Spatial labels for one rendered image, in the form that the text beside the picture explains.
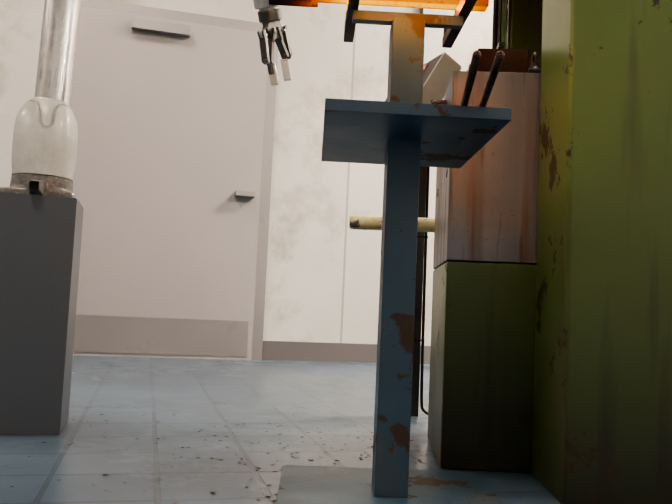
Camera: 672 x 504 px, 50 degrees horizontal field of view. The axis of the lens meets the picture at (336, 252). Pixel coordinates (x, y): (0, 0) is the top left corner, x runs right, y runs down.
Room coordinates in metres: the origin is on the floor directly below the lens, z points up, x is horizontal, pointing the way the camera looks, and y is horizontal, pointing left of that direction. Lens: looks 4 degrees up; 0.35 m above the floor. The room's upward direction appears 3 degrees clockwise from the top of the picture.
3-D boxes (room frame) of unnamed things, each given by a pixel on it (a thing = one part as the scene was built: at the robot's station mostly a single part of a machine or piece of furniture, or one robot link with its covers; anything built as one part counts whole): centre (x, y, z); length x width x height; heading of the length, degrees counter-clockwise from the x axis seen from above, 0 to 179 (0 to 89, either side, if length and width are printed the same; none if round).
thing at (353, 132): (1.32, -0.12, 0.67); 0.40 x 0.30 x 0.02; 2
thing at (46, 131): (1.90, 0.80, 0.77); 0.18 x 0.16 x 0.22; 21
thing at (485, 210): (1.80, -0.54, 0.69); 0.56 x 0.38 x 0.45; 87
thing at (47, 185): (1.87, 0.79, 0.63); 0.22 x 0.18 x 0.06; 15
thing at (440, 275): (1.80, -0.54, 0.23); 0.56 x 0.38 x 0.47; 87
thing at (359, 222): (2.22, -0.26, 0.62); 0.44 x 0.05 x 0.05; 87
